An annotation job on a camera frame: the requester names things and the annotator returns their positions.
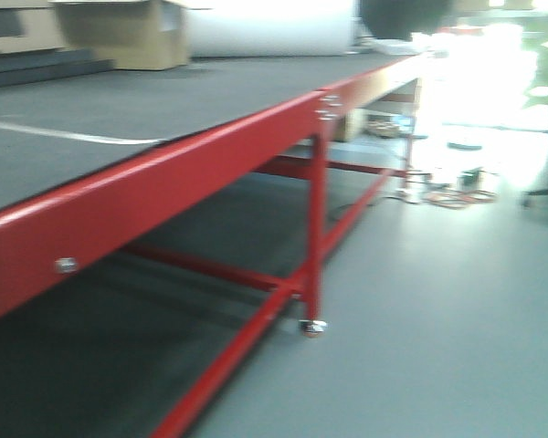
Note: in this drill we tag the open cardboard box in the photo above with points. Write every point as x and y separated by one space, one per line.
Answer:
134 35

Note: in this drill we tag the black conveyor belt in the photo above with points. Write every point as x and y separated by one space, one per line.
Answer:
57 131

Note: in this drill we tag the red conveyor frame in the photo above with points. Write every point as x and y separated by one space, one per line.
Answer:
103 334

